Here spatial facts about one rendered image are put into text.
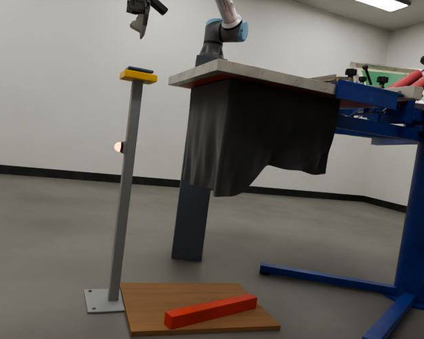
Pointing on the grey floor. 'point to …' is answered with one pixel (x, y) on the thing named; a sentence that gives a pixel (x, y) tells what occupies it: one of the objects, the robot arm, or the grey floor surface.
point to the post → (96, 299)
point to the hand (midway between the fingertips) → (143, 35)
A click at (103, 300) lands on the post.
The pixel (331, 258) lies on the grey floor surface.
